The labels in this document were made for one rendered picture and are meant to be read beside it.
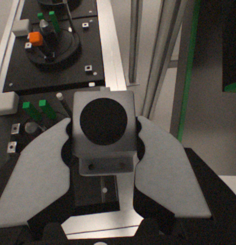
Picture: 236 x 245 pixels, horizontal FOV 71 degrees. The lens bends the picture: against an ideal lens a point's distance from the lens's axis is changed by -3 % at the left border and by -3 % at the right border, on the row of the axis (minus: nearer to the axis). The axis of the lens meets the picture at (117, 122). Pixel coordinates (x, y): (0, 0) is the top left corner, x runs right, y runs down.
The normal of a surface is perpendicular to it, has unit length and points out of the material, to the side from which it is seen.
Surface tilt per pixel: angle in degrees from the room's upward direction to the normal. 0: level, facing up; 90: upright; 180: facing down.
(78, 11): 0
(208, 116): 45
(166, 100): 0
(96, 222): 0
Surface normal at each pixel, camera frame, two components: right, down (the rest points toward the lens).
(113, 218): -0.04, -0.43
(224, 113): -0.07, 0.33
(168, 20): 0.12, 0.90
